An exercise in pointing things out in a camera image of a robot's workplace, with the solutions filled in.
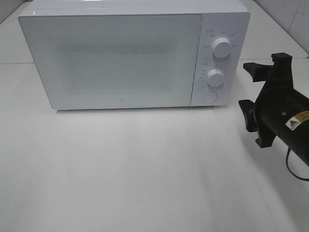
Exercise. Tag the white microwave door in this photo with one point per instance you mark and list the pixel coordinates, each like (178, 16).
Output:
(114, 61)

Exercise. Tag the round white door button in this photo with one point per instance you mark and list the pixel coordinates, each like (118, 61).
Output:
(210, 97)

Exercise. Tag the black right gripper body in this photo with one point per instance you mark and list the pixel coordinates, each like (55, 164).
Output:
(277, 103)

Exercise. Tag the white microwave knob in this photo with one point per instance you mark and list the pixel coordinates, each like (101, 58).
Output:
(215, 77)
(221, 46)

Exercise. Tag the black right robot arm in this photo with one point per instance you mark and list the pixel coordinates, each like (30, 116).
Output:
(279, 110)

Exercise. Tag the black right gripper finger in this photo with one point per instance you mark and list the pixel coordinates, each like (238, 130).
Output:
(247, 108)
(258, 72)

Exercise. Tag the white microwave oven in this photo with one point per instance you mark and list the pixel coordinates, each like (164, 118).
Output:
(228, 18)

